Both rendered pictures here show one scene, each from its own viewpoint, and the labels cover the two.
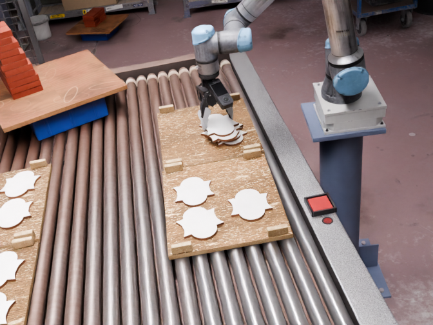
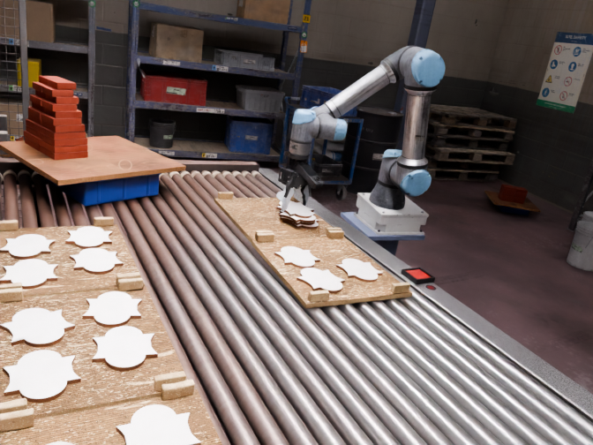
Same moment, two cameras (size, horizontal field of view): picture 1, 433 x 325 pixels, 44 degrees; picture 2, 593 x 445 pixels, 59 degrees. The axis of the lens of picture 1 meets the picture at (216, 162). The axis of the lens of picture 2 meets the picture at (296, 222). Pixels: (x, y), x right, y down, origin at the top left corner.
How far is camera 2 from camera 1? 0.83 m
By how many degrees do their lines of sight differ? 27
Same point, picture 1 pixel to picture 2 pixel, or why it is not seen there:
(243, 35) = (341, 124)
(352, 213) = not seen: hidden behind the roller
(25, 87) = (71, 148)
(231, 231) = (355, 288)
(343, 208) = not seen: hidden behind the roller
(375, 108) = (420, 215)
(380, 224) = not seen: hidden behind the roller
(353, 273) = (479, 323)
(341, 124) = (392, 227)
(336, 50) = (410, 153)
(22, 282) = (150, 320)
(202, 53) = (303, 132)
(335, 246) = (450, 305)
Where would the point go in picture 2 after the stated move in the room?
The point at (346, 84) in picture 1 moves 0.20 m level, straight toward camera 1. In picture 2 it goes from (414, 184) to (432, 201)
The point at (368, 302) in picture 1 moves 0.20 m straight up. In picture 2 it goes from (506, 343) to (529, 274)
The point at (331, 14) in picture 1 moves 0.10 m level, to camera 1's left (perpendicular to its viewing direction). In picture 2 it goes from (416, 119) to (392, 117)
